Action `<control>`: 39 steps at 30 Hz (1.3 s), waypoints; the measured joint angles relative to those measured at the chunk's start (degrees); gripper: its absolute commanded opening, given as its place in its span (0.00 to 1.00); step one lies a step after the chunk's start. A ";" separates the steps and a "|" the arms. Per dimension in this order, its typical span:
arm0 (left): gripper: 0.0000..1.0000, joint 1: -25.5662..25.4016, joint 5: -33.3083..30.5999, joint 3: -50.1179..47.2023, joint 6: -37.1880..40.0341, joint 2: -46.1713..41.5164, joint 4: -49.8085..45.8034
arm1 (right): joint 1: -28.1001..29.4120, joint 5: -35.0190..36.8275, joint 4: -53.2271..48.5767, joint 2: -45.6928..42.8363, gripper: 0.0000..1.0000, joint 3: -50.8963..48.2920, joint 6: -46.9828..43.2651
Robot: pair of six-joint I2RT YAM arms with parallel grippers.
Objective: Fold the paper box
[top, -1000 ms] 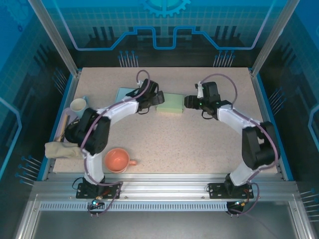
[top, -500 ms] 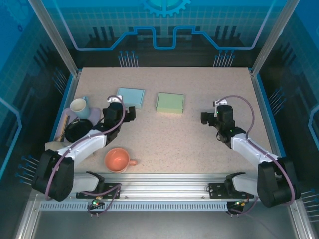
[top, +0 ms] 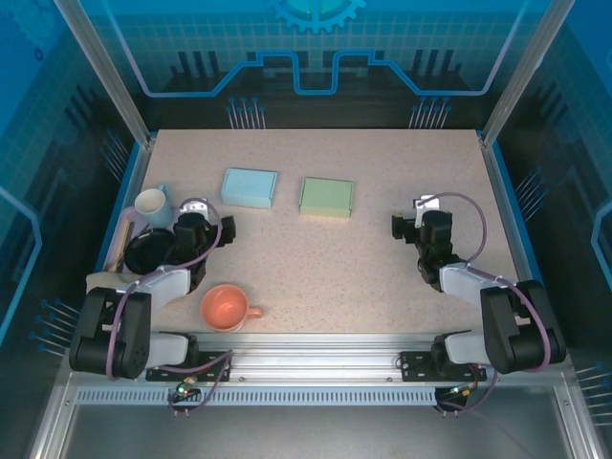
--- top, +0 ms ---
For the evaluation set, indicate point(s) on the small LED circuit board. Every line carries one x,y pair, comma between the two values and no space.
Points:
184,389
459,389

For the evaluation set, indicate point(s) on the beige cloth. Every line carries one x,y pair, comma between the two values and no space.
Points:
102,282

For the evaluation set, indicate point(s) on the aluminium mounting rail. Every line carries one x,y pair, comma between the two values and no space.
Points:
311,354

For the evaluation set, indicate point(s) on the light green paper box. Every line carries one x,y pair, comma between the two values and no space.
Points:
327,197

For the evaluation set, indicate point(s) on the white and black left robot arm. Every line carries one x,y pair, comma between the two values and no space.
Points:
165,284

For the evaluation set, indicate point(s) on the light blue mug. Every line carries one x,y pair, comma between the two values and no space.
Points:
150,203

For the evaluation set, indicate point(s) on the orange cup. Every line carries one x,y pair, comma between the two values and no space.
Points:
222,308

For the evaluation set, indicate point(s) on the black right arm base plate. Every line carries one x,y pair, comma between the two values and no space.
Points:
416,365

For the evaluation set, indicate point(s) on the aluminium frame post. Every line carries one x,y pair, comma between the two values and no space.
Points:
110,76
521,72

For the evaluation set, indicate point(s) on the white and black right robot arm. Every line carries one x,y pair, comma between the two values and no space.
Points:
468,282

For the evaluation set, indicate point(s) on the light blue paper box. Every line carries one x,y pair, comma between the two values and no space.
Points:
248,187

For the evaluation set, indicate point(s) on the blue table edge trim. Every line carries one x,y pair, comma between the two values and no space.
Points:
124,191

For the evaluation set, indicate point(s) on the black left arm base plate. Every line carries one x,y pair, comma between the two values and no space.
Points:
215,361

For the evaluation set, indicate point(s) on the lavender tray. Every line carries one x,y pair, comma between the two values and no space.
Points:
130,214

